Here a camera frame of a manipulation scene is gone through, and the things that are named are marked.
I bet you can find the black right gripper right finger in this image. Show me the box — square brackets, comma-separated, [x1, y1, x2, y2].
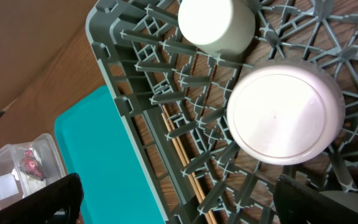
[273, 175, 358, 223]

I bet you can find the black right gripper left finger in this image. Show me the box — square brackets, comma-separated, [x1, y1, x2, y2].
[0, 173, 84, 224]

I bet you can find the red snack wrapper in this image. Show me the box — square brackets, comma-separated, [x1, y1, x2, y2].
[19, 150, 46, 181]

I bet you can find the grey small saucer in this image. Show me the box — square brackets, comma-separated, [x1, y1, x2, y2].
[320, 191, 358, 213]

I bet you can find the pink plastic bowl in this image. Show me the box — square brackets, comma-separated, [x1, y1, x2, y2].
[226, 59, 345, 165]

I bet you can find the wooden chopstick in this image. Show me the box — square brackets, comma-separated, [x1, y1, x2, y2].
[160, 111, 214, 224]
[162, 104, 219, 224]

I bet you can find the pale green cup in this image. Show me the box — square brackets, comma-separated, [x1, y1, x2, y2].
[178, 0, 255, 57]

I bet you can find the clear plastic waste bin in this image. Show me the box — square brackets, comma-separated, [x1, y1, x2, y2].
[0, 133, 66, 210]

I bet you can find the grey dishwasher rack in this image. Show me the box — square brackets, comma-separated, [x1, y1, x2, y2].
[86, 0, 358, 223]

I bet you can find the teal plastic serving tray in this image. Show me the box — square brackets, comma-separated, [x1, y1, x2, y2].
[54, 86, 163, 224]

